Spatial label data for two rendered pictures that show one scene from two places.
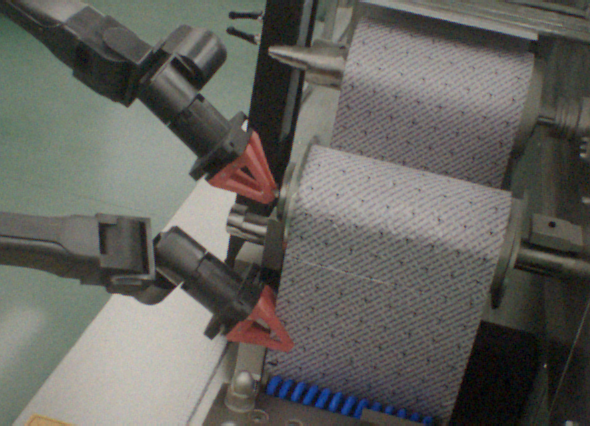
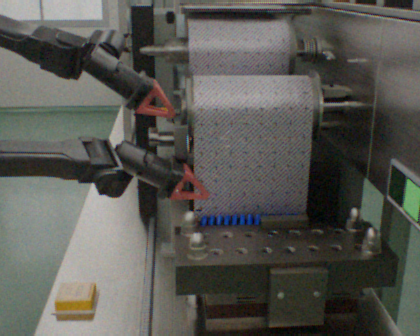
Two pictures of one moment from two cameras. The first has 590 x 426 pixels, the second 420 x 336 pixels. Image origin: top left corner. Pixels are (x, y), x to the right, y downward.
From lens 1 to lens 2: 0.33 m
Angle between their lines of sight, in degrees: 13
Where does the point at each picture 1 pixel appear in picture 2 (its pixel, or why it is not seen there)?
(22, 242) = (43, 155)
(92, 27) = (48, 34)
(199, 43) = (110, 35)
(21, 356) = (3, 320)
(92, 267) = (86, 166)
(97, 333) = (77, 242)
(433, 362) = (290, 179)
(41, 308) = (6, 291)
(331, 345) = (231, 187)
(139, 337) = (102, 238)
